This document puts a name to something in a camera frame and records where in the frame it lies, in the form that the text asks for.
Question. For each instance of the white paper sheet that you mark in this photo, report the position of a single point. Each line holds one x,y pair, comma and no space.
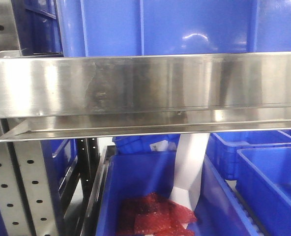
189,161

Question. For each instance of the perforated steel shelf post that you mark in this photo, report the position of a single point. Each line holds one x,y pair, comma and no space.
29,197

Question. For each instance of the black perforated rack post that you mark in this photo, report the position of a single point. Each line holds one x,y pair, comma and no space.
88,159

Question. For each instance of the red mesh bag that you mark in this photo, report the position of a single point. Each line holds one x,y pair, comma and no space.
154,215

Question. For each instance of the blue bin with label rear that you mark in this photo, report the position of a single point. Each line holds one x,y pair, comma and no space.
146,143

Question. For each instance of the large blue bin upper shelf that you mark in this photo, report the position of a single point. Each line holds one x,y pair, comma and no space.
168,27

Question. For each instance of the dark blue bin upper left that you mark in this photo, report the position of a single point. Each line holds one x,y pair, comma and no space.
44,28

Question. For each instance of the blue bin right front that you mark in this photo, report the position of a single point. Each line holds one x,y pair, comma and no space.
264,182

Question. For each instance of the blue bin with red bags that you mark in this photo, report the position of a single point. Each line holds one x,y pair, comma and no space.
218,210

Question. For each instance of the stainless steel shelf rail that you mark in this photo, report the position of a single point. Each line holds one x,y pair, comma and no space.
58,98

